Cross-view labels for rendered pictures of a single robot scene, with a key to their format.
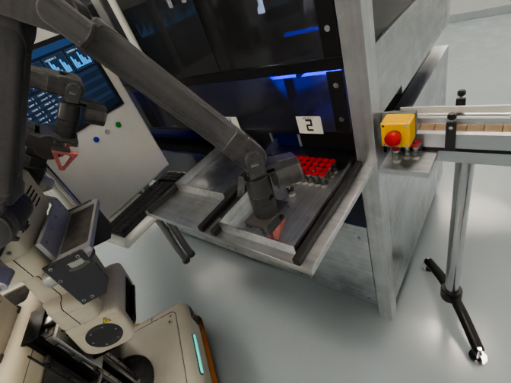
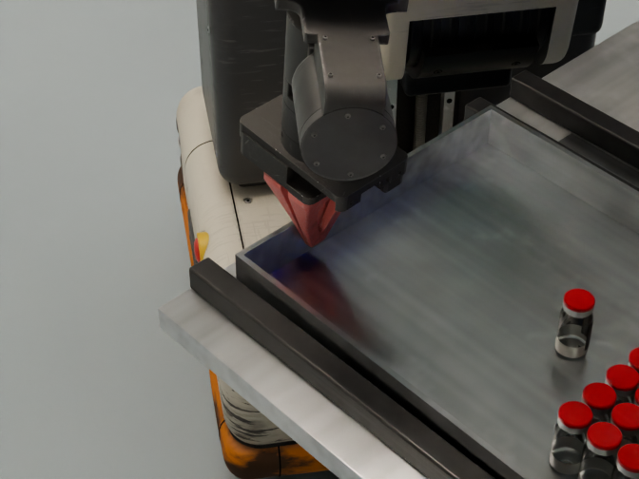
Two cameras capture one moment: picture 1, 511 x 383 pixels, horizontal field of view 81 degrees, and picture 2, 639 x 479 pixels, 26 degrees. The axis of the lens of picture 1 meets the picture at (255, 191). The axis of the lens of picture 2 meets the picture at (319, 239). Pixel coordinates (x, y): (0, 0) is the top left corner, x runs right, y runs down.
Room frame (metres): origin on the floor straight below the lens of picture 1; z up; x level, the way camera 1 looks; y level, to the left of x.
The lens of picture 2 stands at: (0.53, -0.74, 1.55)
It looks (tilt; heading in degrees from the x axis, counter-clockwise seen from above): 41 degrees down; 88
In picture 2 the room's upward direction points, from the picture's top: straight up
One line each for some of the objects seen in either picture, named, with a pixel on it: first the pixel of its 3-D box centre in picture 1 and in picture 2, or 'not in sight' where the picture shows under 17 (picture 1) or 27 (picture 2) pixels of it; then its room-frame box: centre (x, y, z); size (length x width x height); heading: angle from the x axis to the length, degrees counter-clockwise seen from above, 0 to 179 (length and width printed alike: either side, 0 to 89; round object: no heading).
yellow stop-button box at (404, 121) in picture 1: (398, 128); not in sight; (0.67, -0.42, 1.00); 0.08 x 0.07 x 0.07; 131
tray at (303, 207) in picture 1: (286, 196); (545, 311); (0.70, -0.08, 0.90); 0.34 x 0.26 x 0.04; 130
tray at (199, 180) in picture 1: (227, 163); not in sight; (1.03, 0.06, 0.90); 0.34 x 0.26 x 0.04; 131
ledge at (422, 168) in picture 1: (410, 159); not in sight; (0.68, -0.46, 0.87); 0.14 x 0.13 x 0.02; 131
